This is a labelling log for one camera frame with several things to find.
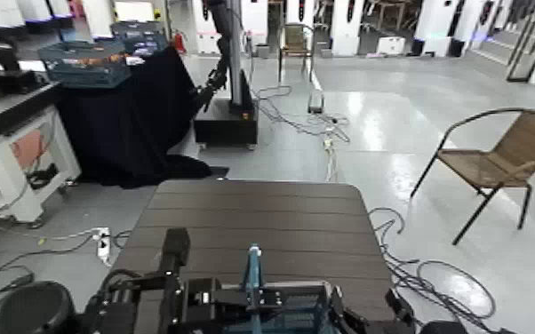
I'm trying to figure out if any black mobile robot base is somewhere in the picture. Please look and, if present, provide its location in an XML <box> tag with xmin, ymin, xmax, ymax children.
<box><xmin>193</xmin><ymin>69</ymin><xmax>260</xmax><ymax>151</ymax></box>

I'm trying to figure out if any white power strip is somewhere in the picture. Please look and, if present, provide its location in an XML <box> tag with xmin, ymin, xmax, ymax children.
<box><xmin>95</xmin><ymin>227</ymin><xmax>112</xmax><ymax>263</ymax></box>

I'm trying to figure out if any dark blue crate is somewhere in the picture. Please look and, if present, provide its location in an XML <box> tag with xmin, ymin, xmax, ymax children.
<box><xmin>110</xmin><ymin>20</ymin><xmax>169</xmax><ymax>56</ymax></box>

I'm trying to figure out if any grey robot lift column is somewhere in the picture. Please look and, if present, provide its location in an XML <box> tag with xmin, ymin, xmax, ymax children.
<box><xmin>228</xmin><ymin>0</ymin><xmax>246</xmax><ymax>107</ymax></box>

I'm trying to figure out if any black floor cable bundle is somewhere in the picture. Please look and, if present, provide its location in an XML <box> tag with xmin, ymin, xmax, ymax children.
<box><xmin>369</xmin><ymin>206</ymin><xmax>518</xmax><ymax>334</ymax></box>

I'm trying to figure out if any white station cabinet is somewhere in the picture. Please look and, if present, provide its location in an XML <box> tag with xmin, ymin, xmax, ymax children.
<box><xmin>0</xmin><ymin>0</ymin><xmax>27</xmax><ymax>29</ymax></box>
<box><xmin>81</xmin><ymin>0</ymin><xmax>116</xmax><ymax>40</ymax></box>
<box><xmin>331</xmin><ymin>0</ymin><xmax>366</xmax><ymax>58</ymax></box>
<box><xmin>414</xmin><ymin>0</ymin><xmax>461</xmax><ymax>55</ymax></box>

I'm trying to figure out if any large blue crate with items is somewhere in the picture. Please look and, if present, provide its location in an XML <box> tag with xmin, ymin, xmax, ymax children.
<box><xmin>38</xmin><ymin>39</ymin><xmax>132</xmax><ymax>90</ymax></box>

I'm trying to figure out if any black equipment on cart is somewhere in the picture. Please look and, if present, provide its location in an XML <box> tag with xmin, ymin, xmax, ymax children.
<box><xmin>0</xmin><ymin>44</ymin><xmax>48</xmax><ymax>100</ymax></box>

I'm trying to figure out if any grey power adapter box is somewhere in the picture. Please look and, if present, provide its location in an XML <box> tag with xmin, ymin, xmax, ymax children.
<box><xmin>307</xmin><ymin>89</ymin><xmax>326</xmax><ymax>115</ymax></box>

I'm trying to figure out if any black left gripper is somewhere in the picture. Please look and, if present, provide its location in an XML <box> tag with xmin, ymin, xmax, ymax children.
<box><xmin>176</xmin><ymin>243</ymin><xmax>288</xmax><ymax>334</ymax></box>

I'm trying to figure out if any white storage box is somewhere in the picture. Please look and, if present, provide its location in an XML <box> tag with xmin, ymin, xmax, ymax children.
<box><xmin>376</xmin><ymin>36</ymin><xmax>408</xmax><ymax>57</ymax></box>

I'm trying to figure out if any red fire extinguisher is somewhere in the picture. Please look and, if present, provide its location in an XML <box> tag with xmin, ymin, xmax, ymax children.
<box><xmin>172</xmin><ymin>29</ymin><xmax>188</xmax><ymax>55</ymax></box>

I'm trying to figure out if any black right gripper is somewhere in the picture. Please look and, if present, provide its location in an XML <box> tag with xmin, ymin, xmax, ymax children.
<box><xmin>334</xmin><ymin>289</ymin><xmax>420</xmax><ymax>334</ymax></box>

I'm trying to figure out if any blue plastic folding crate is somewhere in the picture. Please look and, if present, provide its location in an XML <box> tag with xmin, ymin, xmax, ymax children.
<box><xmin>220</xmin><ymin>279</ymin><xmax>344</xmax><ymax>334</ymax></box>

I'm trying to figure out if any grey floor cable tangle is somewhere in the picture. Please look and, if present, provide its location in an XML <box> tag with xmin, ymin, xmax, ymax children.
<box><xmin>252</xmin><ymin>83</ymin><xmax>353</xmax><ymax>183</ymax></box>

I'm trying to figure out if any wicker chair black frame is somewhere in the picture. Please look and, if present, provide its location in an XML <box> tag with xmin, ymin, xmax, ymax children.
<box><xmin>409</xmin><ymin>107</ymin><xmax>535</xmax><ymax>246</ymax></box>
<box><xmin>276</xmin><ymin>22</ymin><xmax>316</xmax><ymax>84</ymax></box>

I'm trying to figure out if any black cloth covered table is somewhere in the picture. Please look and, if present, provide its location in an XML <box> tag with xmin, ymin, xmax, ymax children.
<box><xmin>56</xmin><ymin>45</ymin><xmax>230</xmax><ymax>190</ymax></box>

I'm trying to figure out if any white cart with dark top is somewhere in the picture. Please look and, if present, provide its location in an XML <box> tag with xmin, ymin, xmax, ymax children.
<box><xmin>0</xmin><ymin>60</ymin><xmax>83</xmax><ymax>229</ymax></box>

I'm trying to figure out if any black metal frame rack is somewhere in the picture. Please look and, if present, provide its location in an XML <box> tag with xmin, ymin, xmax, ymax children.
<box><xmin>505</xmin><ymin>0</ymin><xmax>535</xmax><ymax>84</ymax></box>

